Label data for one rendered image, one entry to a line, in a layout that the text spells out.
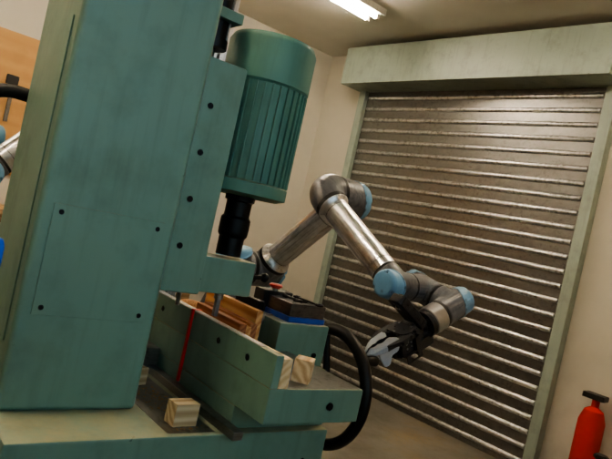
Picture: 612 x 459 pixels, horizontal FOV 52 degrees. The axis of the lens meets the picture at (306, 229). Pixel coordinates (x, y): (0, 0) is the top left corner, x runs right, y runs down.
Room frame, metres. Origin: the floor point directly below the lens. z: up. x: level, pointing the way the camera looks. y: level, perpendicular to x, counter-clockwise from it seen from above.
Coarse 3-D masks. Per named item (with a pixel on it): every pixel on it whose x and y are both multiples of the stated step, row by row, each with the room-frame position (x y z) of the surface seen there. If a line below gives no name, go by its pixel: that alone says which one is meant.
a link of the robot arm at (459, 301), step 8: (440, 288) 1.62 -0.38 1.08; (448, 288) 1.63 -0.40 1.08; (456, 288) 1.62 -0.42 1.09; (464, 288) 1.62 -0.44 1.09; (432, 296) 1.62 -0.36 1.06; (440, 296) 1.60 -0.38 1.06; (448, 296) 1.59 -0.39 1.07; (456, 296) 1.59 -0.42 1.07; (464, 296) 1.60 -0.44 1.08; (472, 296) 1.61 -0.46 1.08; (448, 304) 1.57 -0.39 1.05; (456, 304) 1.58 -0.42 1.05; (464, 304) 1.59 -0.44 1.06; (472, 304) 1.61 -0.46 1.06; (448, 312) 1.56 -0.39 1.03; (456, 312) 1.57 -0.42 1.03; (464, 312) 1.59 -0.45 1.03; (456, 320) 1.58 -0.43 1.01
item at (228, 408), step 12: (168, 360) 1.26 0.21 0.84; (168, 372) 1.25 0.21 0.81; (192, 384) 1.17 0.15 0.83; (204, 384) 1.14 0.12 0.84; (204, 396) 1.13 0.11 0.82; (216, 396) 1.10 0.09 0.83; (216, 408) 1.10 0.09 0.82; (228, 408) 1.07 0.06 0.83; (228, 420) 1.06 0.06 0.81; (240, 420) 1.07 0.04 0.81; (252, 420) 1.08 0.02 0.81
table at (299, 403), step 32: (192, 352) 1.19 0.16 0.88; (288, 352) 1.28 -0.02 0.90; (224, 384) 1.09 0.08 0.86; (256, 384) 1.02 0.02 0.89; (288, 384) 1.04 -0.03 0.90; (320, 384) 1.08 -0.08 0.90; (256, 416) 1.00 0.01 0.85; (288, 416) 1.02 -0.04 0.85; (320, 416) 1.06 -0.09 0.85; (352, 416) 1.11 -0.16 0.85
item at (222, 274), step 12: (216, 264) 1.19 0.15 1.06; (228, 264) 1.20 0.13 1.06; (240, 264) 1.22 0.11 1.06; (252, 264) 1.24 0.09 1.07; (204, 276) 1.17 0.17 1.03; (216, 276) 1.19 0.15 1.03; (228, 276) 1.21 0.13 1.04; (240, 276) 1.22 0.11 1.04; (252, 276) 1.24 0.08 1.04; (204, 288) 1.18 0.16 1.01; (216, 288) 1.19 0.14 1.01; (228, 288) 1.21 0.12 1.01; (240, 288) 1.23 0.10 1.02
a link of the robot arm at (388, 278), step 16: (336, 176) 1.83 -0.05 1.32; (320, 192) 1.76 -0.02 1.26; (336, 192) 1.75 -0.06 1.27; (320, 208) 1.75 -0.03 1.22; (336, 208) 1.72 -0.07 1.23; (336, 224) 1.71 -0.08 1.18; (352, 224) 1.68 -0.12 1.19; (352, 240) 1.66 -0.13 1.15; (368, 240) 1.64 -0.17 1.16; (368, 256) 1.62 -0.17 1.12; (384, 256) 1.61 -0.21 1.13; (368, 272) 1.63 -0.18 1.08; (384, 272) 1.55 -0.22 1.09; (400, 272) 1.57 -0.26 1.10; (384, 288) 1.54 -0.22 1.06; (400, 288) 1.54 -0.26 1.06; (416, 288) 1.59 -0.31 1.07
